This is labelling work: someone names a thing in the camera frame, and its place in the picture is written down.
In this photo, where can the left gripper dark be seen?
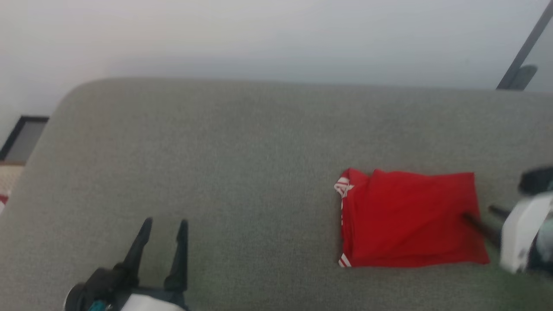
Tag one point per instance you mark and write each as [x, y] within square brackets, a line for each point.
[101, 287]

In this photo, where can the left wrist white camera housing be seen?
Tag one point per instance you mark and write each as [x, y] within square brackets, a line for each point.
[151, 303]

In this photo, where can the grey fabric sofa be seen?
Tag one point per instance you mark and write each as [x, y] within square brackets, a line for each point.
[242, 172]

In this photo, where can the red and white shirt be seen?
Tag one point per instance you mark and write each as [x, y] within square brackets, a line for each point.
[410, 216]

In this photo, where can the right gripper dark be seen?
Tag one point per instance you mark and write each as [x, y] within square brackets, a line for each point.
[544, 250]

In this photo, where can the dark grey metal door bar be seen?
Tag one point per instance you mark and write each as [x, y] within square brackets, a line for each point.
[529, 45]

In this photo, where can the dark framed panel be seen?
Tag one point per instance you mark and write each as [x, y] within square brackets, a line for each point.
[26, 136]

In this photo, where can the grey metal door bracket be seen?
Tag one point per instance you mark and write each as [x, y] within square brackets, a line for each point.
[525, 77]

